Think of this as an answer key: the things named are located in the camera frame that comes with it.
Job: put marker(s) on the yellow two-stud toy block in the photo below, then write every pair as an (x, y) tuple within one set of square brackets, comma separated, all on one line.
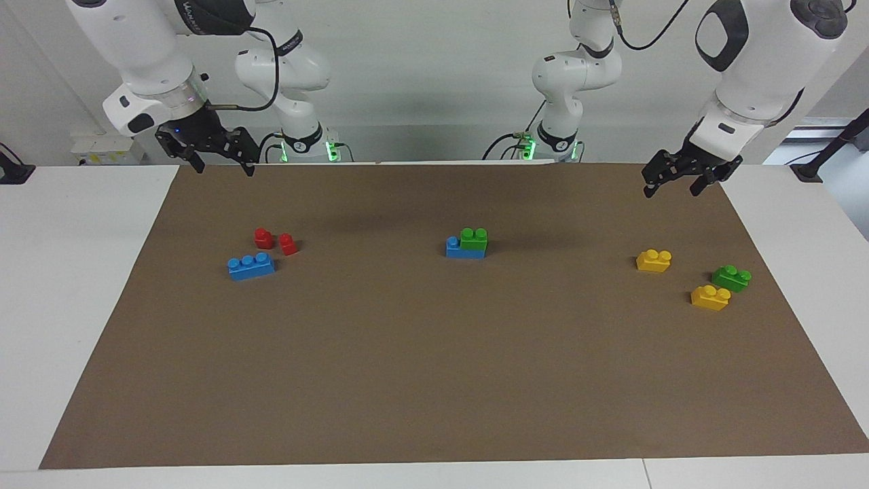
[(653, 262), (709, 299)]

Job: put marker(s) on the blue three-stud toy block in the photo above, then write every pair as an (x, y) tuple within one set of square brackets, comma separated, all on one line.
[(458, 251), (251, 268)]

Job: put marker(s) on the green two-stud toy block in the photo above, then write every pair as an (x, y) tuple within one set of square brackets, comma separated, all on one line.
[(473, 241), (730, 279)]

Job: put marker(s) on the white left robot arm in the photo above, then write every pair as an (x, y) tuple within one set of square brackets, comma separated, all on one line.
[(767, 54)]

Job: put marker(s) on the white wall socket box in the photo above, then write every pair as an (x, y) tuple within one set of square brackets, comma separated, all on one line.
[(105, 148)]

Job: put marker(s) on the red one-stud toy block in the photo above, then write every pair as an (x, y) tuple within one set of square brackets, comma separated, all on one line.
[(263, 239), (288, 245)]

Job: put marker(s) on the brown paper mat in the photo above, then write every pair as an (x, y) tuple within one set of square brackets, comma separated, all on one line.
[(434, 353)]

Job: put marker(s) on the black table clamp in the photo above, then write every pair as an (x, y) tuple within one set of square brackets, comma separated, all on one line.
[(13, 173)]

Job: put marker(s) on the black camera stand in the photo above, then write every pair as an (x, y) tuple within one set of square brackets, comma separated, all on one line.
[(831, 146)]

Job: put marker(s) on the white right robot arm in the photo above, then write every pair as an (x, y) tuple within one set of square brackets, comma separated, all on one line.
[(149, 47)]

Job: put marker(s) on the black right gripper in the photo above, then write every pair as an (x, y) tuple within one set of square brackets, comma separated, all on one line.
[(204, 132)]

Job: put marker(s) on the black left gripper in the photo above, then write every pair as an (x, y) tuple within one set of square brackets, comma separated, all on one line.
[(686, 163)]

